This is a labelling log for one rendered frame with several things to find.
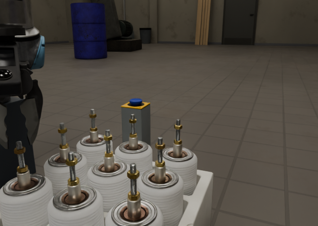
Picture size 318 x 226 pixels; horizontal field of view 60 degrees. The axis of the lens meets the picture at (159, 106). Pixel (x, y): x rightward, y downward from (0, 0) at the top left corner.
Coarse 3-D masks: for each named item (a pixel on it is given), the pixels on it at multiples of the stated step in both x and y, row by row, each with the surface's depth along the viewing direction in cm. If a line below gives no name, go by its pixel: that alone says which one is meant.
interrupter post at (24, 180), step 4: (24, 172) 52; (28, 172) 53; (20, 176) 52; (24, 176) 52; (28, 176) 53; (20, 180) 52; (24, 180) 52; (28, 180) 53; (20, 184) 52; (24, 184) 52; (28, 184) 53
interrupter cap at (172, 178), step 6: (144, 174) 57; (150, 174) 57; (168, 174) 57; (174, 174) 57; (144, 180) 55; (150, 180) 55; (168, 180) 55; (174, 180) 55; (150, 186) 53; (156, 186) 52; (162, 186) 52; (168, 186) 53
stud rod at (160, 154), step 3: (159, 138) 53; (162, 138) 54; (159, 141) 53; (162, 141) 54; (159, 144) 53; (159, 150) 54; (162, 150) 54; (159, 153) 54; (162, 153) 54; (159, 156) 54; (162, 156) 55; (159, 159) 54; (162, 159) 55; (159, 162) 55
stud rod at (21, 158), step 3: (18, 141) 51; (18, 144) 51; (21, 144) 51; (18, 147) 51; (21, 147) 51; (18, 156) 51; (21, 156) 52; (18, 159) 52; (21, 159) 52; (21, 162) 52; (24, 162) 52; (21, 165) 52; (24, 165) 52
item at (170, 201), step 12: (180, 180) 56; (144, 192) 53; (156, 192) 52; (168, 192) 52; (180, 192) 54; (156, 204) 52; (168, 204) 53; (180, 204) 55; (168, 216) 53; (180, 216) 56
